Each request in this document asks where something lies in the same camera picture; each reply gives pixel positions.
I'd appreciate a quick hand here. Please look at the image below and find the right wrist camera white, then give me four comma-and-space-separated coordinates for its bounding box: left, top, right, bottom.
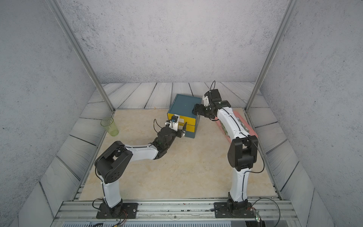
202, 95, 209, 107

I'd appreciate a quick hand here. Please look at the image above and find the teal drawer cabinet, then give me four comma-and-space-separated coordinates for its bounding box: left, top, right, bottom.
167, 94, 202, 133

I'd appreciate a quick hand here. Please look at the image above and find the yellow drawer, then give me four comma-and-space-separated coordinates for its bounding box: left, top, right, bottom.
185, 124, 196, 133
179, 115, 197, 126

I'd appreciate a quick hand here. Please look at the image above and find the left aluminium frame post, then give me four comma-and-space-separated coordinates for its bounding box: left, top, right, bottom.
46, 0, 116, 113

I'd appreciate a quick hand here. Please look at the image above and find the bottom teal drawer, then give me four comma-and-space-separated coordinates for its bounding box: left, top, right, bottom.
185, 131, 196, 139

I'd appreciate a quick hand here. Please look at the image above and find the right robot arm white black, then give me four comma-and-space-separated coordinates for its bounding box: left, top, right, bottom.
192, 89, 258, 217

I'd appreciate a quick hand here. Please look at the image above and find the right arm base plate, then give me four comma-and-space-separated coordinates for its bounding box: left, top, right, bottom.
211, 201, 255, 218

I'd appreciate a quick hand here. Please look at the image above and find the green checkered cloth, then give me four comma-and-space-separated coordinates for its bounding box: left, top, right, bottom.
221, 117, 250, 135

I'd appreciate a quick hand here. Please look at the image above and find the green transparent plastic cup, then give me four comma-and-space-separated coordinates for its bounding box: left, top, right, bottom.
100, 117, 119, 137

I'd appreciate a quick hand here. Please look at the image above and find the aluminium frame post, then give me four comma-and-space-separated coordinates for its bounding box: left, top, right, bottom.
46, 0, 116, 113
245, 0, 298, 112

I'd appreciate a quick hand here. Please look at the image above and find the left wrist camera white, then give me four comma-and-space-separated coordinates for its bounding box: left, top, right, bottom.
169, 114, 180, 131

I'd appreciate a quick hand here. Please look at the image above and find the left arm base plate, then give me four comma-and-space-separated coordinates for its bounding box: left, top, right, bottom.
96, 202, 139, 220

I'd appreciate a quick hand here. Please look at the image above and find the pink tray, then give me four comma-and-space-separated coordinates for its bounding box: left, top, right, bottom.
216, 110, 258, 142

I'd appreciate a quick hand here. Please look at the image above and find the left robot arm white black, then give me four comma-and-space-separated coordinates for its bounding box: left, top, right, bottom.
95, 120, 186, 209

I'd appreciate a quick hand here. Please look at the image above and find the right aluminium frame post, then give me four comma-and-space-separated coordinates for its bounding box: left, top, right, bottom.
245, 0, 298, 112

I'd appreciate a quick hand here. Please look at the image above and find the aluminium front rail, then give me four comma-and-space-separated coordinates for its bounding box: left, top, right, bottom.
52, 198, 301, 227

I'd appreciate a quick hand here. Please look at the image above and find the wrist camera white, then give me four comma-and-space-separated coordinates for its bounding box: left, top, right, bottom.
169, 114, 180, 131
202, 95, 209, 107

